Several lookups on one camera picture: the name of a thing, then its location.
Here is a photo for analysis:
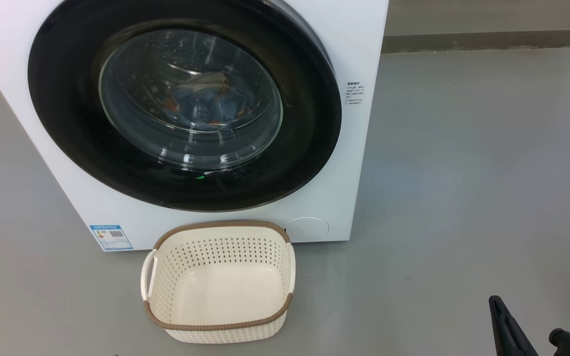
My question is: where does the white washing machine body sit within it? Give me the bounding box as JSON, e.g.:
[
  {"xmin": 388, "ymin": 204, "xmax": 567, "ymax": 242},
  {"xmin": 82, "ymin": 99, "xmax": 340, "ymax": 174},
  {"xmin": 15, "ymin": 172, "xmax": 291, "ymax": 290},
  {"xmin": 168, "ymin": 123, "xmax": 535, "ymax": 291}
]
[{"xmin": 0, "ymin": 0, "xmax": 389, "ymax": 253}]

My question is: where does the black round washing machine door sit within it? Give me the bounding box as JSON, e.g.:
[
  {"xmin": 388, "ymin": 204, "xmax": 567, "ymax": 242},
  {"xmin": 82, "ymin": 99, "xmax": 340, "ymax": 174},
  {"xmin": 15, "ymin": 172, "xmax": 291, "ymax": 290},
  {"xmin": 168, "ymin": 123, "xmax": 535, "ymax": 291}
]
[{"xmin": 28, "ymin": 0, "xmax": 342, "ymax": 212}]

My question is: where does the blue cartoon print garment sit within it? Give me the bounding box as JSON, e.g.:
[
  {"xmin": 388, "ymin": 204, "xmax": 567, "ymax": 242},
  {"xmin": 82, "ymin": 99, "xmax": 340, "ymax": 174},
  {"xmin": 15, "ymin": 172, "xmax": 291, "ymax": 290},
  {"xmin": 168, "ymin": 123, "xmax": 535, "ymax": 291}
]
[{"xmin": 164, "ymin": 69, "xmax": 261, "ymax": 134}]

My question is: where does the cream perforated laundry basket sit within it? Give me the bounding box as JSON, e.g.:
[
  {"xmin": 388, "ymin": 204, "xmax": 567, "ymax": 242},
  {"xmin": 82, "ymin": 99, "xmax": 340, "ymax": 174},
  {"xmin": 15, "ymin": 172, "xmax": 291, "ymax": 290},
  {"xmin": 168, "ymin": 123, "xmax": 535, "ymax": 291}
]
[{"xmin": 141, "ymin": 221, "xmax": 296, "ymax": 344}]

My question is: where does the round white filter cover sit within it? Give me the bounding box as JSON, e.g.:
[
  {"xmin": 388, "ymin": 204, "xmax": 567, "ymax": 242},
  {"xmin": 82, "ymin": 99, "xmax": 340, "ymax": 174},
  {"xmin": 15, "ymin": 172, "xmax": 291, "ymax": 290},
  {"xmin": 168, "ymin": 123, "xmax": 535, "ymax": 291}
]
[{"xmin": 285, "ymin": 217, "xmax": 330, "ymax": 243}]

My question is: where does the blue energy label sticker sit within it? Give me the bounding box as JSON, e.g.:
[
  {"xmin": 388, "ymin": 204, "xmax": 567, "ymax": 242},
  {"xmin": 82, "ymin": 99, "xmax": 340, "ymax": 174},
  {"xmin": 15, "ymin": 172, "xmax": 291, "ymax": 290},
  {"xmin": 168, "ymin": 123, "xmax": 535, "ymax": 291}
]
[{"xmin": 90, "ymin": 225, "xmax": 133, "ymax": 251}]

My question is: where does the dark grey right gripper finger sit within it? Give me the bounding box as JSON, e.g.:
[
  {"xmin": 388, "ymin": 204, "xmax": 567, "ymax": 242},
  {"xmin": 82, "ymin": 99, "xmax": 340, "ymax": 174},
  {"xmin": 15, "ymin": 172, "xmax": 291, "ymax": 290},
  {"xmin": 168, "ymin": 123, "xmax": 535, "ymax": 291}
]
[{"xmin": 489, "ymin": 295, "xmax": 538, "ymax": 356}]

